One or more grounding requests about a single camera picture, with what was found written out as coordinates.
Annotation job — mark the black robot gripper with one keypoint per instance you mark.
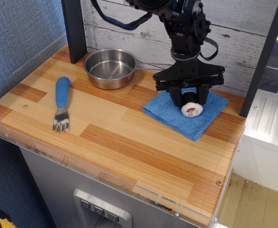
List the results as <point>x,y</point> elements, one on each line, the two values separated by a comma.
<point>188,74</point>

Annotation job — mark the plush sushi roll toy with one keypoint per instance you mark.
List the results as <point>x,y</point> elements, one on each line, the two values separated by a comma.
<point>190,106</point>

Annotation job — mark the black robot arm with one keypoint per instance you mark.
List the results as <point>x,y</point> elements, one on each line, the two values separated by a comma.
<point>185,23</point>

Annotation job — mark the folded blue cloth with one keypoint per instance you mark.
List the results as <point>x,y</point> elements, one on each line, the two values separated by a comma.
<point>162,109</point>

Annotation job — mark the stainless steel pan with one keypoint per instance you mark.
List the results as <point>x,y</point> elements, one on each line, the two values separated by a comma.
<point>114,68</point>

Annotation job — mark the white ribbed cabinet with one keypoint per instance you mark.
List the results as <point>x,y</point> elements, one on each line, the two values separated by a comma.
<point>257,156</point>

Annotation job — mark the clear acrylic edge guard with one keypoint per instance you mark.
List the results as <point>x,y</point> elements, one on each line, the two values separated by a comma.
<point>152,188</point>

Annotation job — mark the silver dispenser button panel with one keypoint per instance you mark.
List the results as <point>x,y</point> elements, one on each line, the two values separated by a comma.
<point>95,212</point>

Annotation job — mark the yellow object at corner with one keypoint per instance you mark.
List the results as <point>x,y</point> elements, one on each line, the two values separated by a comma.
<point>6,224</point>

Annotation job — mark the dark right upright post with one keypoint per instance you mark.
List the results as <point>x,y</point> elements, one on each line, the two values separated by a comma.
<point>262,63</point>

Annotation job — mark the dark upright post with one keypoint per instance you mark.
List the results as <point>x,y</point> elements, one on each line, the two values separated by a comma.
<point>262,63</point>
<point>75,32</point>

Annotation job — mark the blue handled metal fork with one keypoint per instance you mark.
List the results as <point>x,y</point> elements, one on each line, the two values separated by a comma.
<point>61,118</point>

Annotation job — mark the dark left upright post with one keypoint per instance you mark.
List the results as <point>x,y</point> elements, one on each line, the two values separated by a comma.
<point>75,32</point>

